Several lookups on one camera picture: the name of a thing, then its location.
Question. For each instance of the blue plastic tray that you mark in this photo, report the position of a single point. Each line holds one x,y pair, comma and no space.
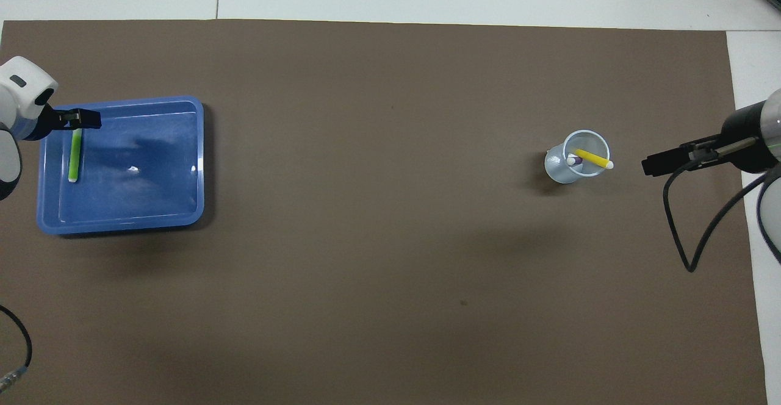
152,204

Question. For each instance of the yellow marker pen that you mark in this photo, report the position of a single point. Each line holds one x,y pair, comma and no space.
592,158

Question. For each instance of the purple marker pen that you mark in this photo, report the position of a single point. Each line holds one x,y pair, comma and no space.
573,160

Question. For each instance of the brown table mat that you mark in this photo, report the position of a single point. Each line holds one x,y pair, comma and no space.
390,271

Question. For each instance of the translucent plastic cup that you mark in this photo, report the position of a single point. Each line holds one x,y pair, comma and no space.
556,173

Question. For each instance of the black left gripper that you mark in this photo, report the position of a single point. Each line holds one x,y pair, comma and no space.
52,121

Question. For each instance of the green marker pen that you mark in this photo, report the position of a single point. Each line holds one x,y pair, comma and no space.
75,158

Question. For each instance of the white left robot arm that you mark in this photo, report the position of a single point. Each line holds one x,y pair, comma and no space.
18,94

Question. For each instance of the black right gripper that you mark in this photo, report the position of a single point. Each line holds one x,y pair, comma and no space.
744,143

